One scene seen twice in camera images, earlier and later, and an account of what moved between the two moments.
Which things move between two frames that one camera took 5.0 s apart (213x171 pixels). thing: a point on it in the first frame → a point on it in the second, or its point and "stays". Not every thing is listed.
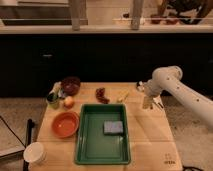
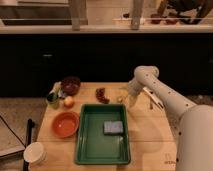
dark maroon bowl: (70, 85) stays
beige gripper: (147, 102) → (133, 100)
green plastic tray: (102, 135) stays
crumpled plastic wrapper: (57, 88) stays
